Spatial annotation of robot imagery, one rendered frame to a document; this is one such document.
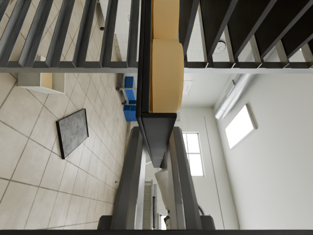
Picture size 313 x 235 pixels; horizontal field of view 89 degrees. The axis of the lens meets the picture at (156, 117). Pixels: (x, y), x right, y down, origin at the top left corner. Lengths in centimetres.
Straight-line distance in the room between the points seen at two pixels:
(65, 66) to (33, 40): 18
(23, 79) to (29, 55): 71
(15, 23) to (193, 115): 525
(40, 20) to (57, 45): 15
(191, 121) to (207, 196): 229
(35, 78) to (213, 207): 459
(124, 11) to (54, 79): 169
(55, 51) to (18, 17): 25
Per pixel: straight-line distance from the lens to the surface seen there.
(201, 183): 493
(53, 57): 71
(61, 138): 183
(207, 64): 59
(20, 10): 95
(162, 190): 62
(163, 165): 59
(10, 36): 87
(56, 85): 166
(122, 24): 305
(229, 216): 507
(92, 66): 62
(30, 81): 142
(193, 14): 48
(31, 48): 78
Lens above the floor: 96
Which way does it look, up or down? level
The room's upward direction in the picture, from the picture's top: 90 degrees clockwise
